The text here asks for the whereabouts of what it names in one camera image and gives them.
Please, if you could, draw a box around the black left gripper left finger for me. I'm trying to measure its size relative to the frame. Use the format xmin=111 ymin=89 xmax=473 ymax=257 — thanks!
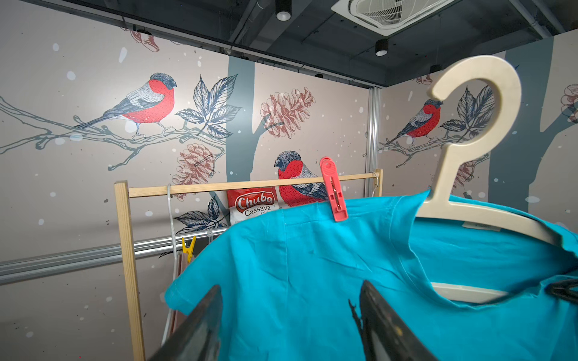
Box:
xmin=151 ymin=285 xmax=223 ymax=361

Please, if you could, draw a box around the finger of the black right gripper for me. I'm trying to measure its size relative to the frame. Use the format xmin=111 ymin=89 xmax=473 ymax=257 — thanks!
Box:
xmin=546 ymin=279 xmax=578 ymax=305

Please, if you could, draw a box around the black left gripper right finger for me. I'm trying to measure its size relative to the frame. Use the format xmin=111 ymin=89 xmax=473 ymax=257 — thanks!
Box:
xmin=358 ymin=281 xmax=437 ymax=361

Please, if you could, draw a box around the teal t-shirt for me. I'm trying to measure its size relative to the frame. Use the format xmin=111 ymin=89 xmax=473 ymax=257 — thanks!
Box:
xmin=182 ymin=193 xmax=577 ymax=360

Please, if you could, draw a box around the wooden ring hanger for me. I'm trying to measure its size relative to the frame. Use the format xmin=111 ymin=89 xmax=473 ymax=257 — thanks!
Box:
xmin=413 ymin=53 xmax=565 ymax=305

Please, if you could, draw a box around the red clothespin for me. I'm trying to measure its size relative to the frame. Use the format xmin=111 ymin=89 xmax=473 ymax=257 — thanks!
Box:
xmin=320 ymin=157 xmax=349 ymax=222

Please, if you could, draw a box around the white hanger of pink shirt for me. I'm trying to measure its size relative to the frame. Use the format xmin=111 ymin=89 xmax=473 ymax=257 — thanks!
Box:
xmin=161 ymin=184 xmax=179 ymax=346

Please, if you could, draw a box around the pink-grey t-shirt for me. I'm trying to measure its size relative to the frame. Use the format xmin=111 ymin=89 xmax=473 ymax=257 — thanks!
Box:
xmin=166 ymin=254 xmax=191 ymax=335

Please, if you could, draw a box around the yellow clothespin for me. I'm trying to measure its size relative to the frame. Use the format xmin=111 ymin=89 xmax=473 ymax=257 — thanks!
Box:
xmin=182 ymin=236 xmax=197 ymax=263

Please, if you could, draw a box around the red Chuba chips bag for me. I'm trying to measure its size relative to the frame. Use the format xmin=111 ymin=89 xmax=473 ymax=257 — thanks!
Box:
xmin=227 ymin=187 xmax=280 ymax=225

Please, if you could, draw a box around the wooden clothes rack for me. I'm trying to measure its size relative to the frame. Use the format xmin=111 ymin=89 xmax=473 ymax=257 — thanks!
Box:
xmin=112 ymin=168 xmax=385 ymax=361

